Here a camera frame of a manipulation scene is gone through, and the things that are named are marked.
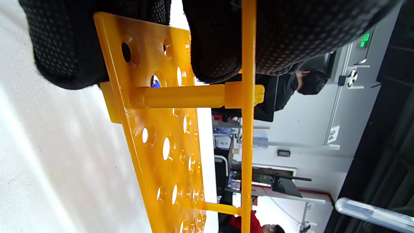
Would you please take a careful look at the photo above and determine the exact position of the clear blue-capped test tube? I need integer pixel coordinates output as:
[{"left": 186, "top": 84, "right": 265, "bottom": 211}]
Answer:
[{"left": 335, "top": 197, "right": 414, "bottom": 233}]

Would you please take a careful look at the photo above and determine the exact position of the orange test tube rack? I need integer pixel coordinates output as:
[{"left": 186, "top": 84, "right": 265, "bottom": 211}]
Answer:
[{"left": 93, "top": 0, "right": 266, "bottom": 233}]

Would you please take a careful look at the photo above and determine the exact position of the white number sign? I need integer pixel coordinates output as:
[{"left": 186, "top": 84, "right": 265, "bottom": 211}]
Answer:
[{"left": 325, "top": 126, "right": 341, "bottom": 144}]

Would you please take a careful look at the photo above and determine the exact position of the person's left hand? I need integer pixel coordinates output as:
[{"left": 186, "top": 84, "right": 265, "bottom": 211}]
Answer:
[{"left": 18, "top": 0, "right": 401, "bottom": 90}]

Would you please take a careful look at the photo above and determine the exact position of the green exit sign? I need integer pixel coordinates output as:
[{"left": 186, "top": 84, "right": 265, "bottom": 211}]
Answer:
[{"left": 358, "top": 32, "right": 372, "bottom": 49}]

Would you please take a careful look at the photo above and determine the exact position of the black monitor stand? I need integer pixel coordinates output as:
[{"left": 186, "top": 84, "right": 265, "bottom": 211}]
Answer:
[{"left": 252, "top": 172, "right": 312, "bottom": 198}]

